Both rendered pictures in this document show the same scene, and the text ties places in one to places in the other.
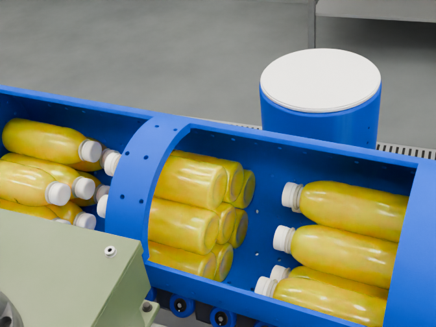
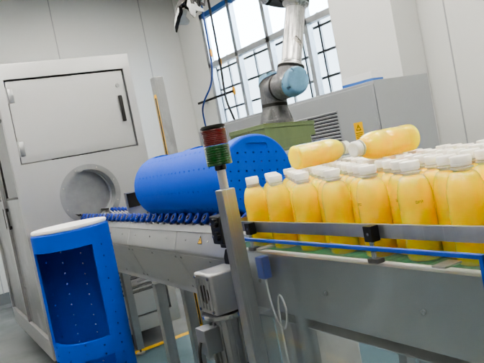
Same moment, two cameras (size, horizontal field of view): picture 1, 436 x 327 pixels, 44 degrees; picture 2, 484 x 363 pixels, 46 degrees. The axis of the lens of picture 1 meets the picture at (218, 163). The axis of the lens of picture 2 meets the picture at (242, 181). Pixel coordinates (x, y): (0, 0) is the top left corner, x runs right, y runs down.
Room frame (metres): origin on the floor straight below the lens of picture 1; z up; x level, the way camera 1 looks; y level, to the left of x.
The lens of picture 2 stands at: (2.61, 1.41, 1.18)
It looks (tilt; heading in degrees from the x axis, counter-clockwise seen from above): 3 degrees down; 211
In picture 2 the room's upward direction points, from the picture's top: 11 degrees counter-clockwise
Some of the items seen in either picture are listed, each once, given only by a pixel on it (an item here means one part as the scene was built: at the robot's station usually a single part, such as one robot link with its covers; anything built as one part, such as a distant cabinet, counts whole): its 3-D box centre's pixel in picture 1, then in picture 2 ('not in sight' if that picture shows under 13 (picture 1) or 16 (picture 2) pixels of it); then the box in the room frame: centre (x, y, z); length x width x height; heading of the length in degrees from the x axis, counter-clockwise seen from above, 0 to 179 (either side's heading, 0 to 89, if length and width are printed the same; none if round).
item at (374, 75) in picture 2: not in sight; (361, 80); (-1.10, 0.26, 1.48); 0.24 x 0.12 x 0.08; 72
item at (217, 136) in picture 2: not in sight; (214, 137); (1.41, 0.65, 1.23); 0.06 x 0.06 x 0.04
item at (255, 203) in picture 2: not in sight; (258, 213); (1.13, 0.57, 0.99); 0.07 x 0.07 x 0.19
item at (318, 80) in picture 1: (319, 78); (68, 226); (1.09, -0.26, 1.03); 0.28 x 0.28 x 0.01
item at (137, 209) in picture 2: not in sight; (136, 205); (0.24, -0.66, 1.00); 0.10 x 0.04 x 0.15; 150
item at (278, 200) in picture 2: not in sight; (281, 213); (1.19, 0.68, 0.99); 0.07 x 0.07 x 0.19
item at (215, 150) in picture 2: not in sight; (217, 155); (1.41, 0.65, 1.18); 0.06 x 0.06 x 0.05
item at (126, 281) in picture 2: not in sight; (131, 307); (-0.16, -1.23, 0.31); 0.06 x 0.06 x 0.63; 60
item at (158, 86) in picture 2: not in sight; (184, 219); (-0.12, -0.64, 0.85); 0.06 x 0.06 x 1.70; 60
